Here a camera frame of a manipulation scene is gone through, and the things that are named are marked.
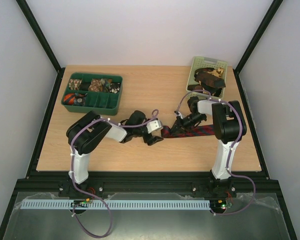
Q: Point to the red navy striped tie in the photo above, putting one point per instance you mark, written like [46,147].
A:
[199,131]

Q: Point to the light blue cable duct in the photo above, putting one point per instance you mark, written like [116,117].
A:
[63,204]

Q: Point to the rolled tie grey patterned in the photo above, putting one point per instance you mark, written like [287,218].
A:
[80,99]

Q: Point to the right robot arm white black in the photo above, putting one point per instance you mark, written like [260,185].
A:
[229,127]

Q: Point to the rolled tie brown white pattern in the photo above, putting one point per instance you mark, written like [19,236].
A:
[74,84]

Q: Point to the rolled tie red orange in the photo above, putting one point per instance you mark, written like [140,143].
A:
[69,99]

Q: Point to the rolled tie orange brown pattern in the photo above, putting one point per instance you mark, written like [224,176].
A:
[96,85]

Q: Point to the light green plastic basket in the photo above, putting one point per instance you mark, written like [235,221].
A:
[200,62]

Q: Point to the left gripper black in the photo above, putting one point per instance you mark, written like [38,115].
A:
[150,140]

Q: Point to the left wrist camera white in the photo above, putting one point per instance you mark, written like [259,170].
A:
[154,125]

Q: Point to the black aluminium frame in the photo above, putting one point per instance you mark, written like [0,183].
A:
[177,182]

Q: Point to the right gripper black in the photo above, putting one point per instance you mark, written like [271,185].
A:
[181,123]

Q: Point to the green compartment tray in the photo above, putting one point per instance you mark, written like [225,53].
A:
[104,103]

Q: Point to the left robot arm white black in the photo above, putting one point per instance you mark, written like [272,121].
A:
[87,133]

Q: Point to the rolled tie teal brown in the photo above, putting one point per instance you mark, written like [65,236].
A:
[106,84]

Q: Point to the pile of brown ties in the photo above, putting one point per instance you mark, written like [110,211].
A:
[209,79]

